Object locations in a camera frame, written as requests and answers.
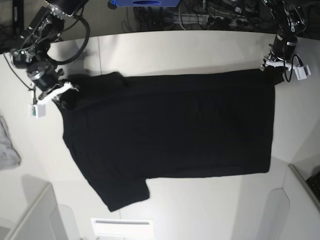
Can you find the black T-shirt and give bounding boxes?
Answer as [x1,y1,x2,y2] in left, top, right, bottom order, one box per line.
[55,69,284,212]

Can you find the white right partition panel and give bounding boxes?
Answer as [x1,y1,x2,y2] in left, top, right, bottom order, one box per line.
[280,164,320,240]

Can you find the power strip with cables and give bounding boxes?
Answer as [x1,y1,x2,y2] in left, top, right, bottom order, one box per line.
[171,13,252,28]

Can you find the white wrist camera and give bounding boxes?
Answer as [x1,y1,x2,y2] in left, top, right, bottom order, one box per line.
[294,64,311,81]
[28,104,46,118]

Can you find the white partition panel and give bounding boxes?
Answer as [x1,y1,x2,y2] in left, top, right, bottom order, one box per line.
[4,183,68,240]
[280,164,320,240]

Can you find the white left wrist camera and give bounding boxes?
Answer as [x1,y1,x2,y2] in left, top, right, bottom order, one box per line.
[294,64,311,81]

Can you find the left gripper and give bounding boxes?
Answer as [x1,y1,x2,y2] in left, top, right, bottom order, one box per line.
[260,34,304,72]

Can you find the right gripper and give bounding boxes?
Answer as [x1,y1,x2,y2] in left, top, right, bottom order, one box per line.
[26,62,79,104]

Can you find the grey cloth at table edge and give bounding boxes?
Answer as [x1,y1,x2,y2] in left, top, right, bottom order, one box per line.
[0,115,22,171]

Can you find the white label plate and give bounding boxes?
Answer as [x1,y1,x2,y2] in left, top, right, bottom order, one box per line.
[91,218,154,239]

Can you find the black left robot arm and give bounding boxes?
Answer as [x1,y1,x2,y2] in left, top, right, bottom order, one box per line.
[260,0,311,80]

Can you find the blue box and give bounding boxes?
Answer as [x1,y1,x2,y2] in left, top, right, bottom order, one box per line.
[110,0,180,8]

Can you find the black keyboard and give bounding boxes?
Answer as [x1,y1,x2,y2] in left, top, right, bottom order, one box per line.
[306,172,320,200]

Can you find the white left partition panel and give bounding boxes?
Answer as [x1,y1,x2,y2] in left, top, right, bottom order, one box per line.
[4,183,68,240]

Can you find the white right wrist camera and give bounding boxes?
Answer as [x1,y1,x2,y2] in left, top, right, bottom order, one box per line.
[28,104,46,118]

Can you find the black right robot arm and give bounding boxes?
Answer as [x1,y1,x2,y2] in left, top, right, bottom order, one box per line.
[9,0,91,105]

